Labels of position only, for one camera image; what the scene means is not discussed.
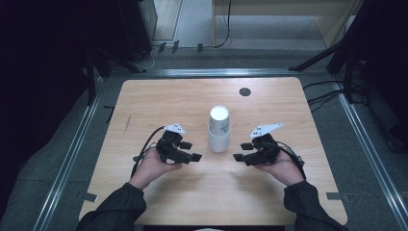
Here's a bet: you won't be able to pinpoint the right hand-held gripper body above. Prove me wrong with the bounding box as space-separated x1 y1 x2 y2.
249 122 284 166

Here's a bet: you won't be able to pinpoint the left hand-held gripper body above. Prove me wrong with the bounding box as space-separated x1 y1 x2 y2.
156 123 193 165

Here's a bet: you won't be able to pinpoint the plain white paper cup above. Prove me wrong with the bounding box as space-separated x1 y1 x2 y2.
207 126 231 154

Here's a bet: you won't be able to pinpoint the printed white paper cup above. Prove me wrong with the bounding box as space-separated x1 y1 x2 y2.
209 105 231 136

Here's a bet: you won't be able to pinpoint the person's right hand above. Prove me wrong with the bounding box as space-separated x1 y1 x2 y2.
263 148 306 188

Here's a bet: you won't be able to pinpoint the person's left hand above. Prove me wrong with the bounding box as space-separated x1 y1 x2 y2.
128 147 184 192

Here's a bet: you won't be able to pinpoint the black metal stand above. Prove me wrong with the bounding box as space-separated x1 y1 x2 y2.
84 47 146 107

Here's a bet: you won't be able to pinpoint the black cabinet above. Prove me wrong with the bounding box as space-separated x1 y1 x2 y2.
116 0 158 63

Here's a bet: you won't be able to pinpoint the black tripod stand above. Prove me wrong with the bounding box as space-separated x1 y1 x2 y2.
288 0 367 104

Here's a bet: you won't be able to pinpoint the dark curtain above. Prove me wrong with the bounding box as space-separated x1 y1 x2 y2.
0 0 123 222

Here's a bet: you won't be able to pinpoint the light wooden desk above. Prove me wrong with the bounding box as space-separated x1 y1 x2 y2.
211 0 364 49

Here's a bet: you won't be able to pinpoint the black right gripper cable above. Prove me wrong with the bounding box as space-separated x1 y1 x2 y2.
277 141 307 181

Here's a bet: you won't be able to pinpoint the black floor cables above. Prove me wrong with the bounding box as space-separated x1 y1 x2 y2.
302 80 344 114

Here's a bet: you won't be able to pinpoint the long metal floor rail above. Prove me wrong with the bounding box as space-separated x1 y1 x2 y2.
333 80 408 231
32 76 104 231
109 67 328 79

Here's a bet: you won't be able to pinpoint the white floor cable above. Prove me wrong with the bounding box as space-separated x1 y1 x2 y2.
137 46 158 70

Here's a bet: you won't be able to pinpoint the hanging black cable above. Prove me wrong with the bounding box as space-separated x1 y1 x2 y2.
214 0 233 49

